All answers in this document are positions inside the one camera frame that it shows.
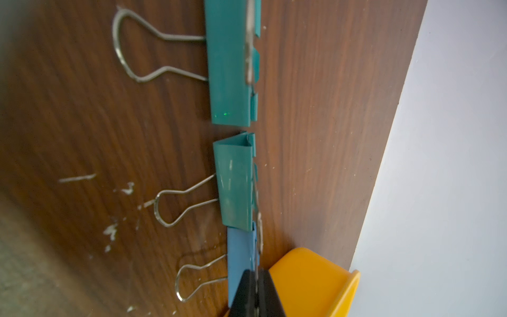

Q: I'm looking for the teal binder clip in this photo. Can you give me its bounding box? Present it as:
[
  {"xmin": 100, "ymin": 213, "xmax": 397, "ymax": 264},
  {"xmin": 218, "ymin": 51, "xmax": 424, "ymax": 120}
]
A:
[
  {"xmin": 112, "ymin": 1, "xmax": 261, "ymax": 127},
  {"xmin": 153, "ymin": 132, "xmax": 256, "ymax": 232}
]

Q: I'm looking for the blue binder clip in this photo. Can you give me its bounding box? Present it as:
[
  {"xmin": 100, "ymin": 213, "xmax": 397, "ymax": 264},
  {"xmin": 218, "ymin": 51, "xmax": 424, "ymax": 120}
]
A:
[{"xmin": 175, "ymin": 221, "xmax": 264, "ymax": 308}]

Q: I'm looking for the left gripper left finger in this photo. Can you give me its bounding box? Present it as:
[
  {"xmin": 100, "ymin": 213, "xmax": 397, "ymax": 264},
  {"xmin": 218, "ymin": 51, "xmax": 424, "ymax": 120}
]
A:
[{"xmin": 229, "ymin": 270, "xmax": 257, "ymax": 317}]

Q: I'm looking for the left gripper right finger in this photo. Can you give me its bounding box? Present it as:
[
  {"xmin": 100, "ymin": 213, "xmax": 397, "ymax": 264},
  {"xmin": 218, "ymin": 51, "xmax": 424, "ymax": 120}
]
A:
[{"xmin": 257, "ymin": 269, "xmax": 286, "ymax": 317}]

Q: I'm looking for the yellow plastic storage box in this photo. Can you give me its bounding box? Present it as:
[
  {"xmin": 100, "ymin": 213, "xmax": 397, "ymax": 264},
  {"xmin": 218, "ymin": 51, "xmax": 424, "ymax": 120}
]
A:
[{"xmin": 255, "ymin": 248, "xmax": 360, "ymax": 316}]

